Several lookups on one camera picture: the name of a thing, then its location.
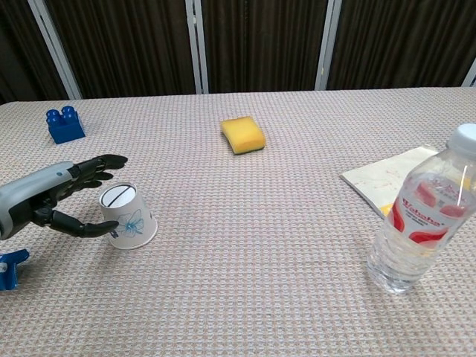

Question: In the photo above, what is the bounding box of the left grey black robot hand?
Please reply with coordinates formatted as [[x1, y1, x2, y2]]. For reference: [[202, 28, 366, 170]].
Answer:
[[0, 154, 129, 241]]

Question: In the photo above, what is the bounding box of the white floral paper cup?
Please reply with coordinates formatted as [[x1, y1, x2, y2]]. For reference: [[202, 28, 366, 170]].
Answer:
[[98, 181, 159, 250]]

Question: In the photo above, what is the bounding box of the blue toy building block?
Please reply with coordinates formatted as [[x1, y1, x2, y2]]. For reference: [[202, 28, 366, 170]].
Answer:
[[45, 106, 86, 145]]

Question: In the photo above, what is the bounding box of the blue clip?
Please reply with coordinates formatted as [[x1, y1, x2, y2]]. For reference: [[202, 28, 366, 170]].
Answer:
[[0, 248, 30, 292]]

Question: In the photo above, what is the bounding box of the woven checkered tablecloth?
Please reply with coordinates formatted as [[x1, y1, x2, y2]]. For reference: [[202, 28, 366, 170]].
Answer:
[[0, 86, 476, 357]]

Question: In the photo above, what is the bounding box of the yellow green sponge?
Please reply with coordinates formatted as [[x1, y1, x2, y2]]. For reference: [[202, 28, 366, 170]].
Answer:
[[219, 115, 267, 155]]

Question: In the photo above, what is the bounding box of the dark folding screen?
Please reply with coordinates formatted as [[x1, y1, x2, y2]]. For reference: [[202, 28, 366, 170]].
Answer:
[[0, 0, 476, 106]]

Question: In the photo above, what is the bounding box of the white folded paper napkin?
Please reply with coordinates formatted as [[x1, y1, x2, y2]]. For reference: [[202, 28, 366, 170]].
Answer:
[[340, 146, 440, 220]]

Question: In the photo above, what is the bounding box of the clear plastic water bottle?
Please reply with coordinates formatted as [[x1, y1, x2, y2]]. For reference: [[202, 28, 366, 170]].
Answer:
[[366, 123, 476, 295]]

